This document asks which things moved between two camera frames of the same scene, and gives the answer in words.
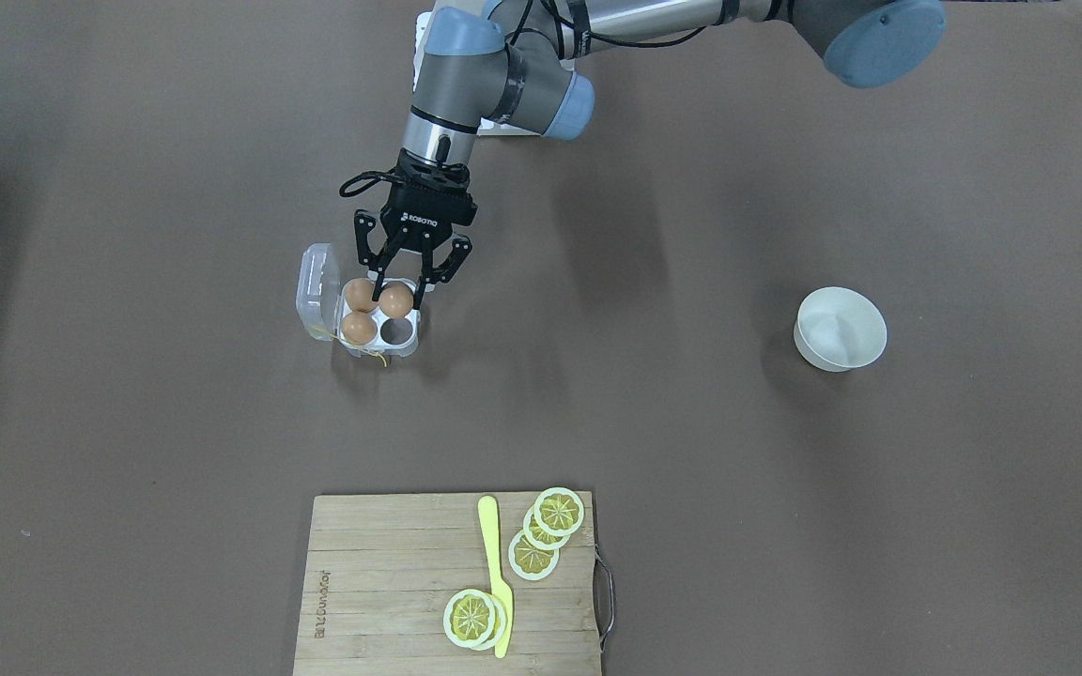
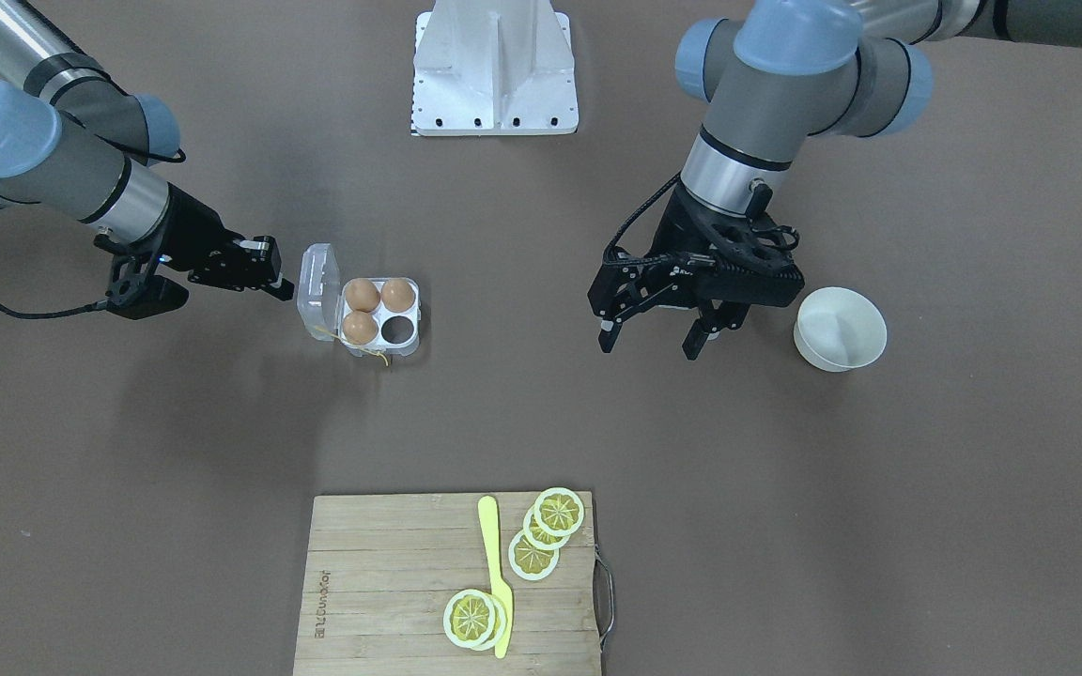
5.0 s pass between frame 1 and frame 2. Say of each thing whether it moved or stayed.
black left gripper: moved
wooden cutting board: stayed
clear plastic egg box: stayed
